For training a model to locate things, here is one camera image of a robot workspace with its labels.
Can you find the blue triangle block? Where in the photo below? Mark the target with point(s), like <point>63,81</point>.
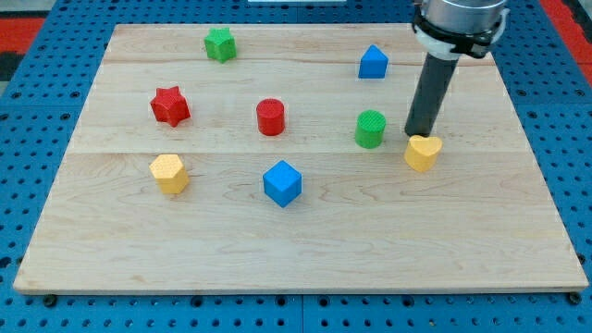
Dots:
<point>373,64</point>

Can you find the wooden board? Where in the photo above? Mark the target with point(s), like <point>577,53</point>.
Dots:
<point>480,220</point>

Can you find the green star block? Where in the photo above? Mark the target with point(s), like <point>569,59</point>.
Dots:
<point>220,44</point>

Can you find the red star block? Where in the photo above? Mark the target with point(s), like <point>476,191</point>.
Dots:
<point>170,106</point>

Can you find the blue cube block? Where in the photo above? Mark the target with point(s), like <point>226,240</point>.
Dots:
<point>282,183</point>

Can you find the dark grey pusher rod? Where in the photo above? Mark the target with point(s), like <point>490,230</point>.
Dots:
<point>429,94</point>

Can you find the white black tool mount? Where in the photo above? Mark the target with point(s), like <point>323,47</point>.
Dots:
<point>448,31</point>

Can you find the green cylinder block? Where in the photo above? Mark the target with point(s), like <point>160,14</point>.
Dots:
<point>370,128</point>

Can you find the yellow hexagon block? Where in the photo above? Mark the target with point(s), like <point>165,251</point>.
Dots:
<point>169,173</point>

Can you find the yellow heart block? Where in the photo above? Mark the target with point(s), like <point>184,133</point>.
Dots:
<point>422,153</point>

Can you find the red cylinder block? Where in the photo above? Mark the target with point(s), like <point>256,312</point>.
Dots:
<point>270,116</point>

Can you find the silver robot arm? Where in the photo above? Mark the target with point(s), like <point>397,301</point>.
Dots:
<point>449,29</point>

